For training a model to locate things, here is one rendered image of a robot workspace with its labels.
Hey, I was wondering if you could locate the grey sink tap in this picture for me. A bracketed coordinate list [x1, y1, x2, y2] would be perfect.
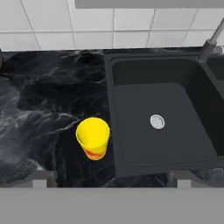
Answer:
[196, 17, 224, 63]

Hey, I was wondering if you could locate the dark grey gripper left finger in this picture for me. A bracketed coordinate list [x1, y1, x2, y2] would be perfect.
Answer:
[6, 170, 58, 189]

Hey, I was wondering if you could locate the black kitchen sink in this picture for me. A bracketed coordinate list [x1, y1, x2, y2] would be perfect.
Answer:
[103, 47, 224, 179]

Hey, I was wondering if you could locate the yellow cup with orange base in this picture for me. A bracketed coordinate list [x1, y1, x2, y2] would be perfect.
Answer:
[75, 116, 111, 161]

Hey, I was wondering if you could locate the grey wall cupboard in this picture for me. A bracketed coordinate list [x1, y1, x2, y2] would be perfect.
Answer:
[74, 0, 224, 10]

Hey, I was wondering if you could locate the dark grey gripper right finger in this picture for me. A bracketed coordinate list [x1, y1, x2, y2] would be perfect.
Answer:
[166, 170, 214, 189]

